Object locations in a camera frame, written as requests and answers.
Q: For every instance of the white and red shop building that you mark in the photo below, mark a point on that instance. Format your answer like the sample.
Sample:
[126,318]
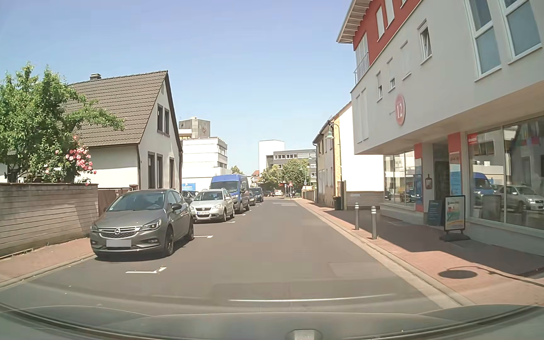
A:
[470,99]

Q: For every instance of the grey asphalt road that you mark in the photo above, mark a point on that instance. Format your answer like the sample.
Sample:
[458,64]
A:
[276,245]

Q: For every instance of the road markings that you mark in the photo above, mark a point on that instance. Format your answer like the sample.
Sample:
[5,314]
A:
[145,271]

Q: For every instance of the red brick pavement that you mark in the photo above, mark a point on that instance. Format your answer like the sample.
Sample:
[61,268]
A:
[21,264]
[442,257]

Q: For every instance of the dark parked car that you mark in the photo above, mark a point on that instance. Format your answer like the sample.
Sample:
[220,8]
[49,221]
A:
[257,193]

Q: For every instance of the dark waste bin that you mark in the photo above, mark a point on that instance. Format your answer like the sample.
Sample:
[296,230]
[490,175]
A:
[336,202]

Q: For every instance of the grey hatchback car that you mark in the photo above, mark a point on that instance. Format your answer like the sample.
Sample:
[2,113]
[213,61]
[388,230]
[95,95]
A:
[144,222]

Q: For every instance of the white house with brown roof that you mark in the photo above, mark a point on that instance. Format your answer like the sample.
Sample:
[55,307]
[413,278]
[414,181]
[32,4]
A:
[130,141]

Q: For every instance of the silver small car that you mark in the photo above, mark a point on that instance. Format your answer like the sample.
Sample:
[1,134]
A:
[211,206]

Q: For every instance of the wooden plank fence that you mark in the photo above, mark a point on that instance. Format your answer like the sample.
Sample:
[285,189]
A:
[31,217]

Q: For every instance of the blue van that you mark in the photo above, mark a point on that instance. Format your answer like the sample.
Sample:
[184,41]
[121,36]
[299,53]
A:
[232,186]

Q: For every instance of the grey metal bollard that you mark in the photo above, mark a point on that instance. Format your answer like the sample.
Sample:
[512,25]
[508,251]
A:
[357,216]
[374,222]

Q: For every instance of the grey office building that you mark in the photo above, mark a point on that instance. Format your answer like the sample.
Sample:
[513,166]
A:
[295,158]

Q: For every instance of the advertising sandwich board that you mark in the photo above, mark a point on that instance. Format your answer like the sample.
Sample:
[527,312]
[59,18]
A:
[455,215]

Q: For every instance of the black chalkboard stand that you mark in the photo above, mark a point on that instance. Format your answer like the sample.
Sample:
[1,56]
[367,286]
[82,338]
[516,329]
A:
[434,213]

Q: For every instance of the pink flowering bush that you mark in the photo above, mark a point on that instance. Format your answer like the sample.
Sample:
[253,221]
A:
[79,161]

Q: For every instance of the white flat-roofed building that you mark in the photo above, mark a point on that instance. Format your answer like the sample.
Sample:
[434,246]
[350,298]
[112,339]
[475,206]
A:
[203,158]

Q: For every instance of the group of green trees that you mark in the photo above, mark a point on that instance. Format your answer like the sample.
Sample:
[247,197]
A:
[285,173]

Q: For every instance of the beige building with white gable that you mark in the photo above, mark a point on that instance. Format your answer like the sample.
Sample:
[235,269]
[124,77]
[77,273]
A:
[343,160]

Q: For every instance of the white tall building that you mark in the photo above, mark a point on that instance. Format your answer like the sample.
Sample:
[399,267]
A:
[268,153]

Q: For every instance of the green leafy tree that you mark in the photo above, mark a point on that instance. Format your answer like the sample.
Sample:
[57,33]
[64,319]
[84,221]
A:
[21,122]

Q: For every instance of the car's own bonnet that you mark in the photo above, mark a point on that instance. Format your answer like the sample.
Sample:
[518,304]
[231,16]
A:
[234,326]

